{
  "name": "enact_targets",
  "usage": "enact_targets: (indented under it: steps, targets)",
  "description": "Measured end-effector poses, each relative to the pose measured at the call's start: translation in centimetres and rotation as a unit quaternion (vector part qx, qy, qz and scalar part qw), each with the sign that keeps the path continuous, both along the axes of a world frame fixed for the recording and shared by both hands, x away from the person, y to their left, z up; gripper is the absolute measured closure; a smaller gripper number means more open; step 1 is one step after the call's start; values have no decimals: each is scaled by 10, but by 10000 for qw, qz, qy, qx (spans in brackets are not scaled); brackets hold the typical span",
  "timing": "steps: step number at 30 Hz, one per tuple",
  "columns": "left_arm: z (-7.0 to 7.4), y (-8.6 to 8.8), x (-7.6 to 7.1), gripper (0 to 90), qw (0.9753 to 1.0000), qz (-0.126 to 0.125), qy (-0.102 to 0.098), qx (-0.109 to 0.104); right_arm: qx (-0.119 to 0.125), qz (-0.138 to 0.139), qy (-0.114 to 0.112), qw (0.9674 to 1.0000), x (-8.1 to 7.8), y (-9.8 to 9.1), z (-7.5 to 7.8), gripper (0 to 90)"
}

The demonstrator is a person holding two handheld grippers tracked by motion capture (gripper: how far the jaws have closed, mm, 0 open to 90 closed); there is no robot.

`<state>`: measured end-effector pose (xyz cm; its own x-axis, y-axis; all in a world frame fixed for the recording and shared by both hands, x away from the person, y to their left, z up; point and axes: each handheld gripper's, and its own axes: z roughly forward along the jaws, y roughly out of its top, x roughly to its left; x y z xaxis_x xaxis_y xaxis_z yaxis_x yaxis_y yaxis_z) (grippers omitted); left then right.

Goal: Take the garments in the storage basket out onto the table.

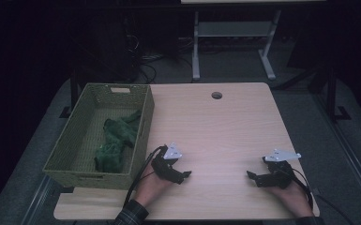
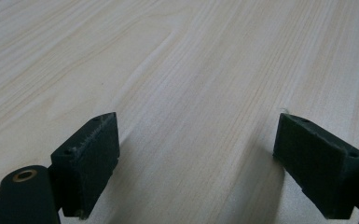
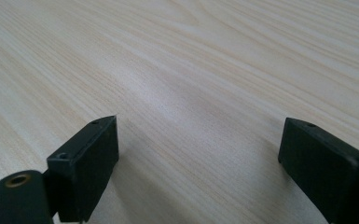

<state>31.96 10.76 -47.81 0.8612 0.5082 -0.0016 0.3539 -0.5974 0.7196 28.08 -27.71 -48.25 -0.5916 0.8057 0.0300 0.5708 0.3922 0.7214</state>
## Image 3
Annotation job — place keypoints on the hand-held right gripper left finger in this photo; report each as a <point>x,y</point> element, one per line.
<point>85,165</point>

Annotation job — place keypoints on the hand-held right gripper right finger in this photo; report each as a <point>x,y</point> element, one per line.
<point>323,165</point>

